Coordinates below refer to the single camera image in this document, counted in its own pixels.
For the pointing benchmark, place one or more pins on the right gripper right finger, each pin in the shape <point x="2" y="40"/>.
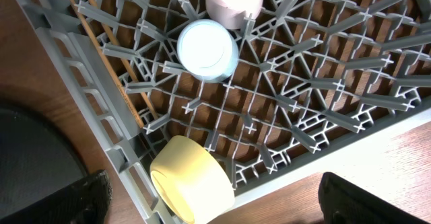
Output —
<point x="343" y="202"/>

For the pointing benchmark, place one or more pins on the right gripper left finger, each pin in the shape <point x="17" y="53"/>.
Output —
<point x="84" y="201"/>

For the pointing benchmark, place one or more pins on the yellow bowl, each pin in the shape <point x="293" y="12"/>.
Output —
<point x="190" y="181"/>

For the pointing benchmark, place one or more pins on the blue cup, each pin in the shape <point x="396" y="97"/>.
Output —
<point x="207" y="51"/>

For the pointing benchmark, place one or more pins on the pink cup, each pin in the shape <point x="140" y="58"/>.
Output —
<point x="231" y="13"/>

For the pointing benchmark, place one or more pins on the grey dishwasher rack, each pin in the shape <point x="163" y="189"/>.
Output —
<point x="313" y="76"/>

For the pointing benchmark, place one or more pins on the round black serving tray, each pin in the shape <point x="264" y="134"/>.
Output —
<point x="37" y="159"/>

